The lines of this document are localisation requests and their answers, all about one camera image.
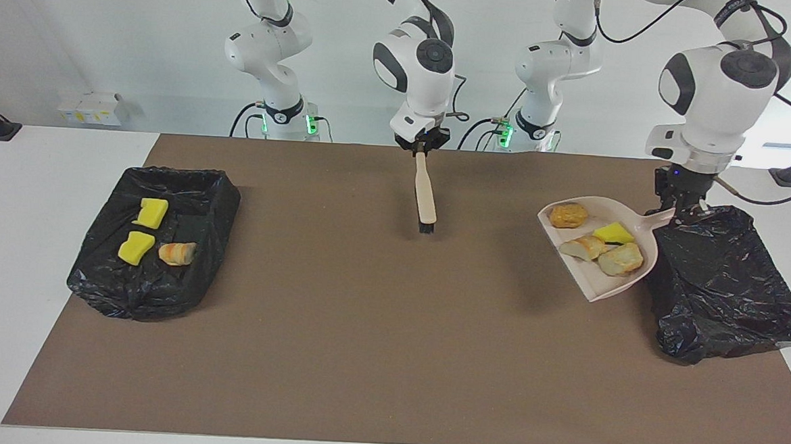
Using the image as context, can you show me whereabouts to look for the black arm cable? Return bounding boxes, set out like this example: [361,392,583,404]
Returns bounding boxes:
[583,0,791,206]
[225,0,475,122]

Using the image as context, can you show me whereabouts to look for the black base cable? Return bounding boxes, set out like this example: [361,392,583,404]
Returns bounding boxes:
[458,116,510,152]
[229,101,265,139]

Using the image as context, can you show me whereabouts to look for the small yellow sponge piece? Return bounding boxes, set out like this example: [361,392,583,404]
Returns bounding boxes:
[592,220,637,246]

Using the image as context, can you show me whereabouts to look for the greenish tan foam chunk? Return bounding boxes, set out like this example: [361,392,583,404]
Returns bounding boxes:
[596,241,646,279]

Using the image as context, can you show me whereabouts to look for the black bag lined bin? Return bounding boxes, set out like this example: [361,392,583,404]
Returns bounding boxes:
[639,201,791,370]
[66,162,243,326]

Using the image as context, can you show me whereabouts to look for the brown table mat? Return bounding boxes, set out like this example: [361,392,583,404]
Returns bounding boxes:
[2,126,791,444]

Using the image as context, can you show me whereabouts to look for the beige hand brush black bristles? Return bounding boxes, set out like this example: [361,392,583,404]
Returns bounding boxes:
[411,152,441,235]

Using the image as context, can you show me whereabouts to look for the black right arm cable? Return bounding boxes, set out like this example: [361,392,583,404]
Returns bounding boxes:
[225,0,475,122]

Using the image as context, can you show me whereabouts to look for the orange striped foam chunk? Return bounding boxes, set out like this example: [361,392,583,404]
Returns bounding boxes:
[558,233,608,263]

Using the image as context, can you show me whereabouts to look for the beige plastic dustpan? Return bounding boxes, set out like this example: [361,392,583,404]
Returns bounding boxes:
[533,193,678,307]

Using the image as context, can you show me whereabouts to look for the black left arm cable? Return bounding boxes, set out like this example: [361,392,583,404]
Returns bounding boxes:
[583,0,791,206]

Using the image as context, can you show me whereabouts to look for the green and yellow sponge piece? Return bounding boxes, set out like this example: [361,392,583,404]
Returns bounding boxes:
[131,197,170,230]

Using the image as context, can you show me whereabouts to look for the white cardboard box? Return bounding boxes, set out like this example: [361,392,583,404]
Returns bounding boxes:
[79,91,132,126]

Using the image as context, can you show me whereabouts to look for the peanut shaped brown foam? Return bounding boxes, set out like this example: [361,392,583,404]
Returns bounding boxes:
[548,201,590,230]

